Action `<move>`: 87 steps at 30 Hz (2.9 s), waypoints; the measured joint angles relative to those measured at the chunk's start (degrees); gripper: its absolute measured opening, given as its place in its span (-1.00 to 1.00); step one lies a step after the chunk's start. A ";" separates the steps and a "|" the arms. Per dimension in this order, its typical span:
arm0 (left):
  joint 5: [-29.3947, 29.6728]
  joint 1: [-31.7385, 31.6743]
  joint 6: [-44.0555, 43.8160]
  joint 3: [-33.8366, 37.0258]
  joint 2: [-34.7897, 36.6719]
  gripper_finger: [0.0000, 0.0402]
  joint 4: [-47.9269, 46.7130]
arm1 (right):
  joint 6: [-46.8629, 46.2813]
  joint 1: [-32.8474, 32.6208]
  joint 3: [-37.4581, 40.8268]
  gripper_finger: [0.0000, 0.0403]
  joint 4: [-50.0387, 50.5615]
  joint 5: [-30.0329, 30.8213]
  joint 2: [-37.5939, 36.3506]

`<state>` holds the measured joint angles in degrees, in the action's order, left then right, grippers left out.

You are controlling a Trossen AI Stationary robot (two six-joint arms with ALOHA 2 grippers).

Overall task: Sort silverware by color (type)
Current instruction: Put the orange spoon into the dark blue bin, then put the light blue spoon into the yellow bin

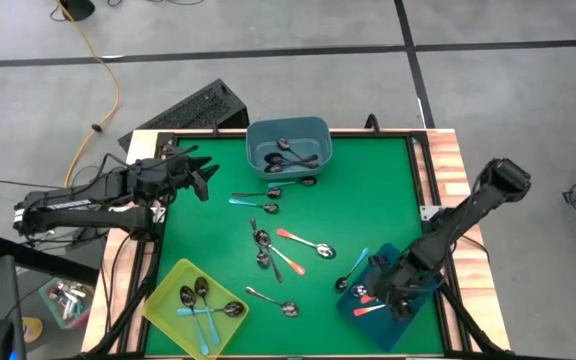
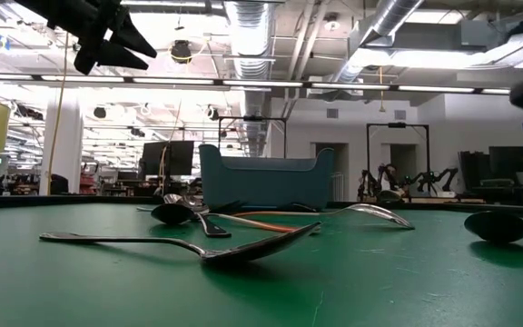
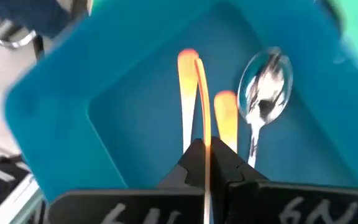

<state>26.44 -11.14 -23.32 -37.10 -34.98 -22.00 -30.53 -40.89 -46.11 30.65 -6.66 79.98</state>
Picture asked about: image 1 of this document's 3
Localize all-metal spoon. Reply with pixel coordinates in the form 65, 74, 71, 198
245, 285, 300, 318
263, 152, 320, 166
231, 186, 284, 201
276, 137, 305, 161
263, 160, 320, 175
249, 216, 272, 270
260, 239, 285, 285

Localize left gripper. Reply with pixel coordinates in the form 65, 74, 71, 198
164, 155, 221, 203

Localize blue plastic tray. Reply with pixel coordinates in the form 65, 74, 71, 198
336, 242, 444, 354

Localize black round stand base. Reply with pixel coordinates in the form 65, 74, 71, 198
59, 0, 97, 23

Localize teal bin of cutlery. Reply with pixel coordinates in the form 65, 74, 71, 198
36, 276, 95, 331

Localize orange extension cable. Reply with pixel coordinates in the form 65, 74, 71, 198
56, 0, 121, 189

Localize black table border frame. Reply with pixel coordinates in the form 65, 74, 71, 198
135, 128, 452, 360

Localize black curved loop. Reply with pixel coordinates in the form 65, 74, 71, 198
364, 113, 382, 137

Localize black floor beam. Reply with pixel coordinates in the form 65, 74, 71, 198
0, 233, 100, 286

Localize black frame strut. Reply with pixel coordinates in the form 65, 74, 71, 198
87, 234, 164, 357
430, 279, 507, 357

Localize green table mat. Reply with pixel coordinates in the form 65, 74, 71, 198
145, 135, 447, 357

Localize yellow-green plastic tray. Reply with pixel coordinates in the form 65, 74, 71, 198
141, 257, 250, 359

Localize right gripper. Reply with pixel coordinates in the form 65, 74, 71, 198
365, 248, 433, 323

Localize black perforated box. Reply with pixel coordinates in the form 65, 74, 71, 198
117, 77, 250, 154

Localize yellow disc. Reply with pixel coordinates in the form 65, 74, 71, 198
21, 316, 45, 344

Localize grey-blue plastic tub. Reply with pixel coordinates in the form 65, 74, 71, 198
245, 115, 334, 180

